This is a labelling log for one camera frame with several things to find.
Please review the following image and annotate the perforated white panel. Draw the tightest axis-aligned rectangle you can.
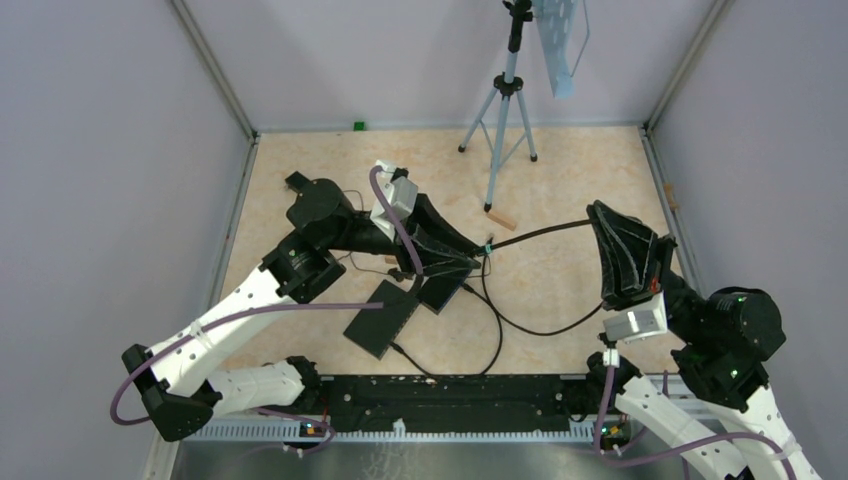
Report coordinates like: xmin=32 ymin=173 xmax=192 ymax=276
xmin=533 ymin=0 xmax=591 ymax=99

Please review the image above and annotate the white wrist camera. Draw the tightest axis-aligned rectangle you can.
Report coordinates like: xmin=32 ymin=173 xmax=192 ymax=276
xmin=603 ymin=292 xmax=669 ymax=343
xmin=369 ymin=160 xmax=419 ymax=240

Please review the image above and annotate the long wooden block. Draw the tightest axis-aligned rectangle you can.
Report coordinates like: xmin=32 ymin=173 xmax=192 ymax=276
xmin=486 ymin=210 xmax=517 ymax=231

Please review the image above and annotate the silver camera tripod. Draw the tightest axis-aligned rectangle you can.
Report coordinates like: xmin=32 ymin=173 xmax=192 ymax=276
xmin=457 ymin=0 xmax=539 ymax=214

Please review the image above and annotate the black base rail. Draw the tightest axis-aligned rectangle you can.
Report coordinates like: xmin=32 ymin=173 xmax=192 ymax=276
xmin=294 ymin=374 xmax=603 ymax=433

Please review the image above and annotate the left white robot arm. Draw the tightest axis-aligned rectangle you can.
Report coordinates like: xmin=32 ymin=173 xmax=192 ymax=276
xmin=122 ymin=174 xmax=481 ymax=442

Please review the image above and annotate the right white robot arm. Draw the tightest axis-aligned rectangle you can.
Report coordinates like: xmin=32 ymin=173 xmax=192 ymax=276
xmin=586 ymin=201 xmax=817 ymax=479

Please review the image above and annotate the black power adapter with cord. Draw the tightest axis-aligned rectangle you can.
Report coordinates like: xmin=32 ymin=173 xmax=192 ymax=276
xmin=284 ymin=171 xmax=375 ymax=261

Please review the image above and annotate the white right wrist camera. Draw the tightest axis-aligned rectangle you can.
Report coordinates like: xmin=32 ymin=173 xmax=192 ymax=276
xmin=603 ymin=292 xmax=669 ymax=343

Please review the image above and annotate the black network switch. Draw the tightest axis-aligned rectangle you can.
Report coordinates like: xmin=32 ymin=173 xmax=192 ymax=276
xmin=343 ymin=280 xmax=419 ymax=360
xmin=416 ymin=276 xmax=467 ymax=315

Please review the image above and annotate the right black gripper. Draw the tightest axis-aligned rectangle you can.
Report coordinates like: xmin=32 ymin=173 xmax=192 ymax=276
xmin=587 ymin=198 xmax=706 ymax=343

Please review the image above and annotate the wooden block on frame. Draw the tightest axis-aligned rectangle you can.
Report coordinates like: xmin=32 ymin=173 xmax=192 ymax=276
xmin=663 ymin=183 xmax=679 ymax=212

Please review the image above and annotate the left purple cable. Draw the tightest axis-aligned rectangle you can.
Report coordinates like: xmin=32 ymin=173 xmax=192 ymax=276
xmin=109 ymin=165 xmax=425 ymax=458

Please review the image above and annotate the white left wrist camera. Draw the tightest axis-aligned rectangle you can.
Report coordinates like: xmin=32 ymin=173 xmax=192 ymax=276
xmin=369 ymin=160 xmax=419 ymax=240

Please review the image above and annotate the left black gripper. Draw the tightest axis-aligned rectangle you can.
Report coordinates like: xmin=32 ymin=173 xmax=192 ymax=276
xmin=324 ymin=192 xmax=484 ymax=280

